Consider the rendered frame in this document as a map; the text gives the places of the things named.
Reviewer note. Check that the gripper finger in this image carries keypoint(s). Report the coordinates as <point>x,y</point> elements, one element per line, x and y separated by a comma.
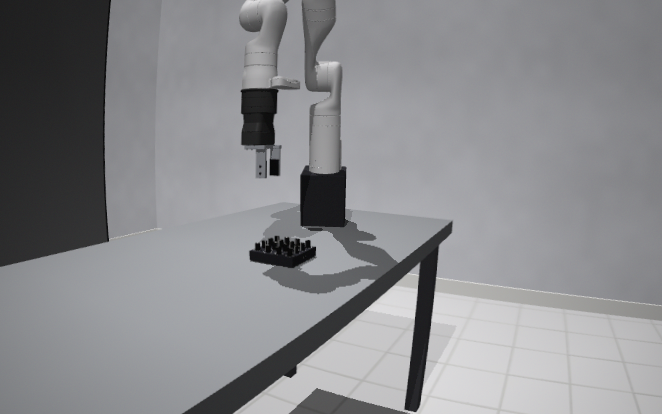
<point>274,159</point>
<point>261,159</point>

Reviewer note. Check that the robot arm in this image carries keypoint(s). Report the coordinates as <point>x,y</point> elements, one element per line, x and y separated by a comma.
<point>319,17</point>

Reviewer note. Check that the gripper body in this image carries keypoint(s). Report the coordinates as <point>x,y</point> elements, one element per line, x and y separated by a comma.
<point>260,84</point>

